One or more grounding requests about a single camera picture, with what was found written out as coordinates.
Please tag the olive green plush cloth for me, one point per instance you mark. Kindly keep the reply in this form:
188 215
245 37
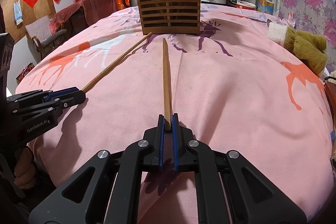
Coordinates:
309 48

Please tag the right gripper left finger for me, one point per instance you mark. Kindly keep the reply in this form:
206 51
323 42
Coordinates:
106 188

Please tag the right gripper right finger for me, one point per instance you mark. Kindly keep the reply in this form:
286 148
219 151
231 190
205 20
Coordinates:
230 189

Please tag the red brown box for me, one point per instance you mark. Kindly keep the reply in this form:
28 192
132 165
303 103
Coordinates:
330 90

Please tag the wooden armchair with cushion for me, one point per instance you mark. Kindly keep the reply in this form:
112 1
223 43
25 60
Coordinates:
40 34

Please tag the wooden slatted utensil holder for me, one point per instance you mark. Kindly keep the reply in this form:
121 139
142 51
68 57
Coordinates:
170 16

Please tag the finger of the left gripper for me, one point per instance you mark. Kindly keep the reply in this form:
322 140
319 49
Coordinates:
60 94
71 100

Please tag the red cloth covered side table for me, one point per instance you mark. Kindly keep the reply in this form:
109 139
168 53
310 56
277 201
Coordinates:
93 11

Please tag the wooden chopstick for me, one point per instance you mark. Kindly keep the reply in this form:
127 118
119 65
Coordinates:
111 66
166 85

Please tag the person's left hand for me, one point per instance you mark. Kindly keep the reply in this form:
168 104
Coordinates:
24 171

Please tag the pink deer print tablecloth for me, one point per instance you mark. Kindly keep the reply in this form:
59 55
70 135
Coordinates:
232 86

